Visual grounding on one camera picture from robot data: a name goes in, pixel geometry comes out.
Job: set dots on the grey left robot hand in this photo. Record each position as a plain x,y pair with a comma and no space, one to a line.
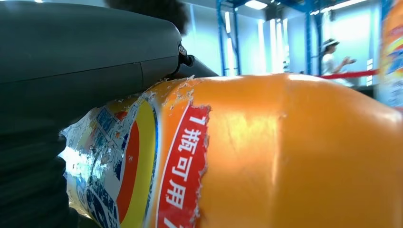
78,56

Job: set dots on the long ceiling light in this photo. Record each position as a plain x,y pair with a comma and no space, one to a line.
343,5
255,4

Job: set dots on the blue metal gantry frame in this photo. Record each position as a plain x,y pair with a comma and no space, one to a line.
220,37

